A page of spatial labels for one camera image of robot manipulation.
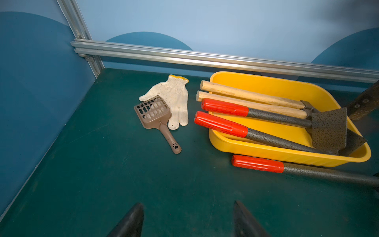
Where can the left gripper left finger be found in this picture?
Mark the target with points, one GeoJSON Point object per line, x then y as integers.
{"type": "Point", "coordinates": [131, 224]}

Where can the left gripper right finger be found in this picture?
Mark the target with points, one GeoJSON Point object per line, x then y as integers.
{"type": "Point", "coordinates": [245, 224]}

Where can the wooden handle hoe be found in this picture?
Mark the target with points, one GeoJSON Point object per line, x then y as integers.
{"type": "Point", "coordinates": [200, 95]}
{"type": "Point", "coordinates": [257, 97]}

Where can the red handle tool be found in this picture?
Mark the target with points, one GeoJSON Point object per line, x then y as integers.
{"type": "Point", "coordinates": [328, 129]}
{"type": "Point", "coordinates": [353, 140]}
{"type": "Point", "coordinates": [260, 164]}

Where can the small brown slotted scoop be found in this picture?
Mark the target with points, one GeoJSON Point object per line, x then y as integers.
{"type": "Point", "coordinates": [155, 113]}

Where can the white knitted work glove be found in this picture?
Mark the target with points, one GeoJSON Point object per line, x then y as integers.
{"type": "Point", "coordinates": [174, 93]}

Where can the rear aluminium frame bar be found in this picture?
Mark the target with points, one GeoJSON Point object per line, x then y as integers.
{"type": "Point", "coordinates": [194, 58]}

